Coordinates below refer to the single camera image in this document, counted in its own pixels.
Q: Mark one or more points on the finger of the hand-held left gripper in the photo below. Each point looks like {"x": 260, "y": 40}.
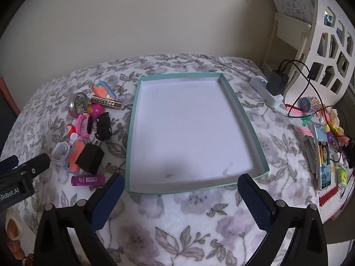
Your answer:
{"x": 8, "y": 163}
{"x": 38, "y": 162}

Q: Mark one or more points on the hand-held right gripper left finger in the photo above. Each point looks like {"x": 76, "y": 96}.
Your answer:
{"x": 106, "y": 202}

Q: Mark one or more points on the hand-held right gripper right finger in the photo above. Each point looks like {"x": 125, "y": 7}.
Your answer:
{"x": 255, "y": 205}

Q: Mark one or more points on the white wristband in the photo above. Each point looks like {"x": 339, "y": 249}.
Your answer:
{"x": 61, "y": 149}

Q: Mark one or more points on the purple flash drive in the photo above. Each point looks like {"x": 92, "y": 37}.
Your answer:
{"x": 88, "y": 180}

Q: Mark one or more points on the red and white small bottle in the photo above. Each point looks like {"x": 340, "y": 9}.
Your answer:
{"x": 71, "y": 131}

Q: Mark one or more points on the black charger cube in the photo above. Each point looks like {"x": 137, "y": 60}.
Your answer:
{"x": 90, "y": 158}

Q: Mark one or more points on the black toy car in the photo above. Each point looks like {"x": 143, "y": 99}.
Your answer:
{"x": 103, "y": 127}

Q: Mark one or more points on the orange and blue toy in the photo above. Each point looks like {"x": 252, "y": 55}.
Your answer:
{"x": 101, "y": 90}

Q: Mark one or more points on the teal cardboard box tray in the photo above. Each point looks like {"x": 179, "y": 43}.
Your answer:
{"x": 194, "y": 130}

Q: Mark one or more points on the person's left hand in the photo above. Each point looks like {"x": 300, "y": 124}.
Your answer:
{"x": 12, "y": 227}

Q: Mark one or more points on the dark wooden furniture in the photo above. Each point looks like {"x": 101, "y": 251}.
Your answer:
{"x": 7, "y": 110}

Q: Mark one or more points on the pink wristwatch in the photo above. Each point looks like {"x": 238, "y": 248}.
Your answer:
{"x": 83, "y": 124}

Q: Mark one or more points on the grey floral blanket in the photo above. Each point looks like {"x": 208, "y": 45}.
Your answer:
{"x": 194, "y": 227}

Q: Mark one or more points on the pink ball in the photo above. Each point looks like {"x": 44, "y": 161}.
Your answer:
{"x": 97, "y": 110}

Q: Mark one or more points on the smartphone with printed case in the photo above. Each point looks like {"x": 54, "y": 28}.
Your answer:
{"x": 323, "y": 158}

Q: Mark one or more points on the silver harmonica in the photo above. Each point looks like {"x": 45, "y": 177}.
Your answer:
{"x": 106, "y": 103}

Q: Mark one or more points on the small green box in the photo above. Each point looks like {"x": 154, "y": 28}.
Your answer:
{"x": 342, "y": 176}

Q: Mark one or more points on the pink brick strip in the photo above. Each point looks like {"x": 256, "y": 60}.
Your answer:
{"x": 294, "y": 112}

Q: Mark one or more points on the yellow bottle cap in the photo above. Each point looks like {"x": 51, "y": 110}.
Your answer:
{"x": 327, "y": 128}

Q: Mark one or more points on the colourful tape roll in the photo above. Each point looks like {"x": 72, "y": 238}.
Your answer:
{"x": 307, "y": 104}

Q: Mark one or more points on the cream fabric flower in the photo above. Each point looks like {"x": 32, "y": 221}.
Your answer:
{"x": 334, "y": 116}

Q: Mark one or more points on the white power strip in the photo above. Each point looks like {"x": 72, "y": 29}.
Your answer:
{"x": 258, "y": 82}

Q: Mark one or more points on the black power adapter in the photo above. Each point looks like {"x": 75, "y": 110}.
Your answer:
{"x": 276, "y": 83}

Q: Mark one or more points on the white lattice panel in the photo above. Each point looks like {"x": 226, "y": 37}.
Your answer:
{"x": 332, "y": 41}

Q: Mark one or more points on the white printed box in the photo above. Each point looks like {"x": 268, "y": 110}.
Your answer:
{"x": 291, "y": 0}

